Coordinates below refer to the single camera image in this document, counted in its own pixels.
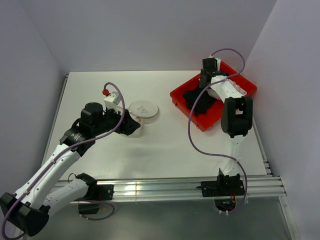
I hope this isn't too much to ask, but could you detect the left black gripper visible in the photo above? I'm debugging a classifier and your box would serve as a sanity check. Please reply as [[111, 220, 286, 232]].
[[92, 104, 140, 136]]

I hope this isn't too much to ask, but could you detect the white bra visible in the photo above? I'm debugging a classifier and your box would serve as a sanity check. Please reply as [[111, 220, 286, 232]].
[[206, 75, 247, 103]]

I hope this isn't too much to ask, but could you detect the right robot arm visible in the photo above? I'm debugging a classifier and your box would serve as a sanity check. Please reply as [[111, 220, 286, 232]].
[[199, 57, 253, 195]]

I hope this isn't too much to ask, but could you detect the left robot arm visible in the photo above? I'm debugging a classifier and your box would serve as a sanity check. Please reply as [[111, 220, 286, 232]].
[[0, 102, 141, 240]]

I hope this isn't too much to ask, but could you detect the black garment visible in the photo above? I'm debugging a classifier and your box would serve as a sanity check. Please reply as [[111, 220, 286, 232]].
[[182, 71, 228, 117]]

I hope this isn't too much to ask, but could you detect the red plastic tray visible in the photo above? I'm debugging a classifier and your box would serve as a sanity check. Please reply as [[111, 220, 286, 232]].
[[170, 58, 257, 137]]

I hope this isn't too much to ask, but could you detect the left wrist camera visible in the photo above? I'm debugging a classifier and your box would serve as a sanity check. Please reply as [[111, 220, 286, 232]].
[[102, 89, 121, 112]]

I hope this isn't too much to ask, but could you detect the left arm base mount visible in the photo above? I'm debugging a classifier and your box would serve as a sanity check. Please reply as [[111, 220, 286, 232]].
[[77, 184, 116, 221]]

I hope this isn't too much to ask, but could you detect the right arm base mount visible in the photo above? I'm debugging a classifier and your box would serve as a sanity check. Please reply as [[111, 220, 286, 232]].
[[196, 170, 247, 216]]

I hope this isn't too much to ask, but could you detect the aluminium rail frame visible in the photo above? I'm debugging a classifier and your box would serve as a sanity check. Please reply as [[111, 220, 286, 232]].
[[35, 70, 301, 240]]

